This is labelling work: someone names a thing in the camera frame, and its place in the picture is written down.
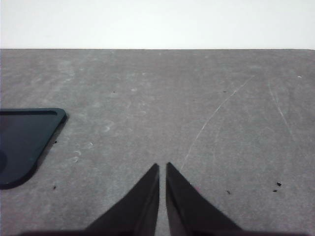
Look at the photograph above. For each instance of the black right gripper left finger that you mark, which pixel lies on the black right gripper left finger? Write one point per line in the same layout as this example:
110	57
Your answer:
137	211

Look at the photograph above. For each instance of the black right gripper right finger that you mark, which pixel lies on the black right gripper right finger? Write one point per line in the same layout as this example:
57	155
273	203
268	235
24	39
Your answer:
189	211

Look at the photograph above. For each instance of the black rectangular tray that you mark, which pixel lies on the black rectangular tray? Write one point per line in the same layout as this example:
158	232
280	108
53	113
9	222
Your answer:
22	145

